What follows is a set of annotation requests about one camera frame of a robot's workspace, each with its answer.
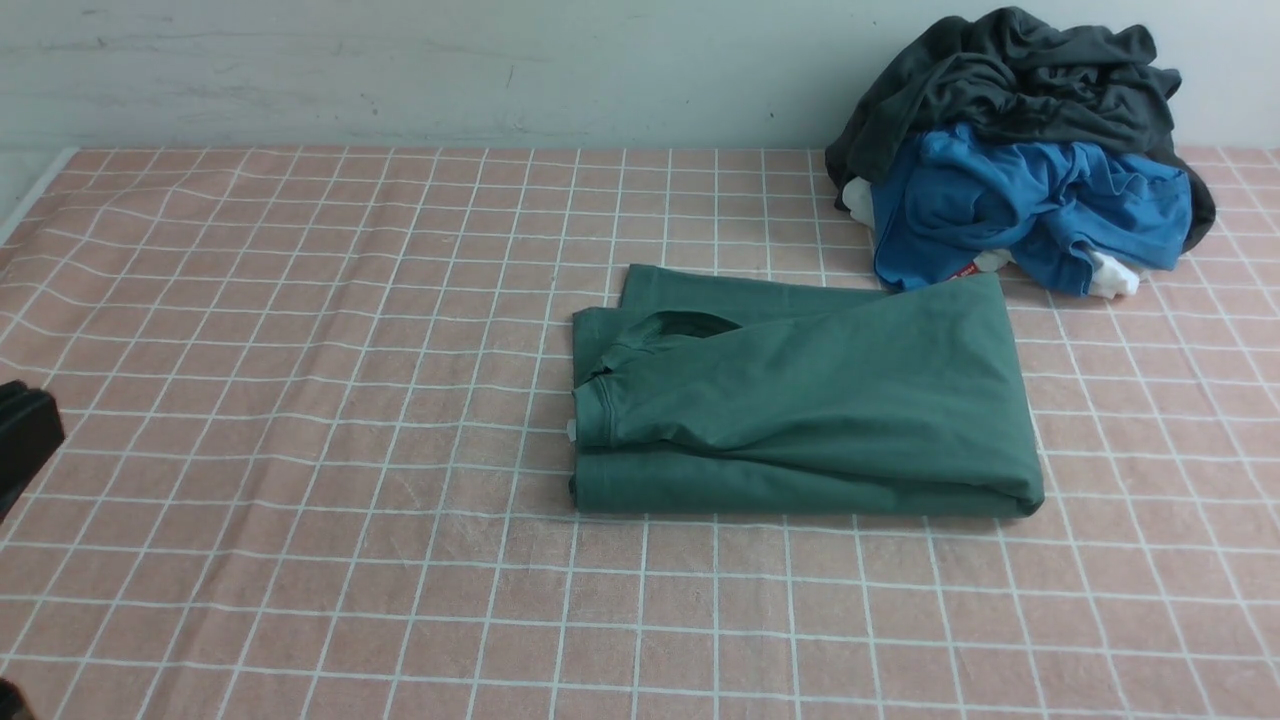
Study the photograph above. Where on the dark grey crumpled garment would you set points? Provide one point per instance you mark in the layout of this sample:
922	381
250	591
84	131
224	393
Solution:
1013	78

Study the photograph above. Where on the green long sleeve shirt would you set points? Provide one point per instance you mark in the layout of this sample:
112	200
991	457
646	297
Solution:
699	395

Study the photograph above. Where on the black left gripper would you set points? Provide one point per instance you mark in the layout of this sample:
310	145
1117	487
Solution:
31	433

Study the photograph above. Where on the blue crumpled garment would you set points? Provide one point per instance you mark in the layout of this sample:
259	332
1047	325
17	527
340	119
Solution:
950	196

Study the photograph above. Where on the white crumpled garment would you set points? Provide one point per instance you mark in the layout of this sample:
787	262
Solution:
1110	278

